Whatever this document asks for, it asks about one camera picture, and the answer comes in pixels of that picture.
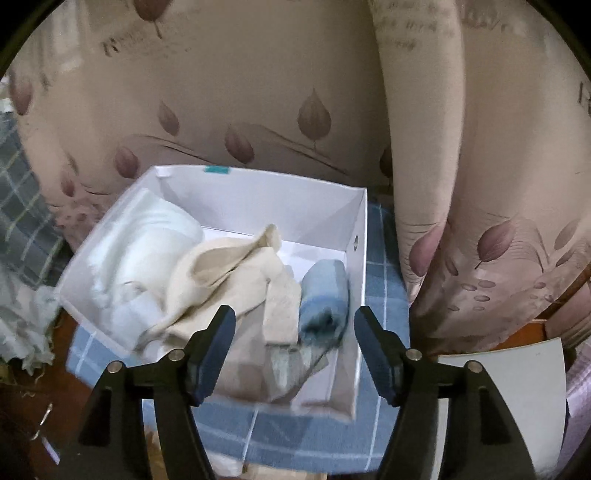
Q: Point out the pink striped cloth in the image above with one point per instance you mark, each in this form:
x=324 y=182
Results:
x=579 y=406

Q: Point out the beige ribbed underwear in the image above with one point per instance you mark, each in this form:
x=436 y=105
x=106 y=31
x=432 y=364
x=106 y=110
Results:
x=221 y=272

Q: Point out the pale floral cloth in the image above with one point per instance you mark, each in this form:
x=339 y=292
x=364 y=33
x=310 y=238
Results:
x=23 y=318

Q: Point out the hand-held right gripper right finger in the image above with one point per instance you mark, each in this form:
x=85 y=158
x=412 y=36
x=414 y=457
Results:
x=374 y=355

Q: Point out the dark grey plaid blanket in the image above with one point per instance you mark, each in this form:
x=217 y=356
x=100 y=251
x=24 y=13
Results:
x=23 y=207

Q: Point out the blue plaid cloth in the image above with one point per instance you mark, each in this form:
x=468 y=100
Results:
x=295 y=438

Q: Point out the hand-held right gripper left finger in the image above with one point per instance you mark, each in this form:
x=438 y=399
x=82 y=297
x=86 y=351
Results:
x=212 y=355

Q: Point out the white underwear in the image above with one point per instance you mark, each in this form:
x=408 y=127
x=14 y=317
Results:
x=147 y=249

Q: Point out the leaf print curtain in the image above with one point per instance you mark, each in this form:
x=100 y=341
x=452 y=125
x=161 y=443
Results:
x=207 y=92

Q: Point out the white storage box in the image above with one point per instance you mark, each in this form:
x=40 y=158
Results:
x=277 y=207

